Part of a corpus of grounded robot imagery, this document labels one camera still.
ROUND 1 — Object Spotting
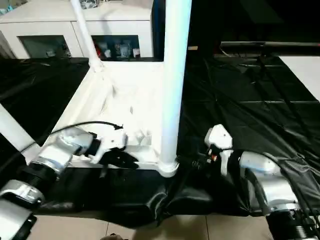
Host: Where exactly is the white plastic table top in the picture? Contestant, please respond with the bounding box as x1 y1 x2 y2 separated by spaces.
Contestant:
22 61 181 178

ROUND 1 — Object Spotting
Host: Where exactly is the white plastic table leg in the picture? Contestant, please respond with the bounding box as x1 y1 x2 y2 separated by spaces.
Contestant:
159 0 193 171
0 102 42 161
69 0 105 73

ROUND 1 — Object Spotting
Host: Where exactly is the black mat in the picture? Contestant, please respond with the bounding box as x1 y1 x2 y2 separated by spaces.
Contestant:
0 56 320 230

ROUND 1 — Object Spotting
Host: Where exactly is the white printed jar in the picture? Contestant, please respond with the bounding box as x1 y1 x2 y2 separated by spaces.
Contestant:
119 43 131 58

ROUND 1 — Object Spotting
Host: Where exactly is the white flat board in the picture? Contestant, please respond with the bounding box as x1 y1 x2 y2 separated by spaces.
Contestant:
278 56 320 101

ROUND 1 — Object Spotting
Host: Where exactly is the dark tall cabinet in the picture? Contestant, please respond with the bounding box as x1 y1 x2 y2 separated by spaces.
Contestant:
151 0 222 62

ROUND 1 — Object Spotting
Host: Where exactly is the white sideboard cabinet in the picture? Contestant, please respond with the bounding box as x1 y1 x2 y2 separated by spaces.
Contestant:
0 0 154 61

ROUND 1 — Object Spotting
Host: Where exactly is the grey curtain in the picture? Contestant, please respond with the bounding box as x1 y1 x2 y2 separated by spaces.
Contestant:
0 29 16 60

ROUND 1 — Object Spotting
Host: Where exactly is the grey patterned object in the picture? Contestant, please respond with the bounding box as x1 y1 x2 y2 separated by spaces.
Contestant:
79 0 101 10

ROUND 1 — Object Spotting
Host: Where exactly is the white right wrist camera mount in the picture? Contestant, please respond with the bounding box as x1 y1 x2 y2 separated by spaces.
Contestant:
204 124 235 176

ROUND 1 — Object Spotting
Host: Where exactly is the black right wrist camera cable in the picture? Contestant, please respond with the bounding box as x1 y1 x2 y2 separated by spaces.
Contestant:
214 147 320 233

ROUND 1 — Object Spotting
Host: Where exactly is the black metal rail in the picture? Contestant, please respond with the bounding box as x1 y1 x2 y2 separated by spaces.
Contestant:
219 41 320 48

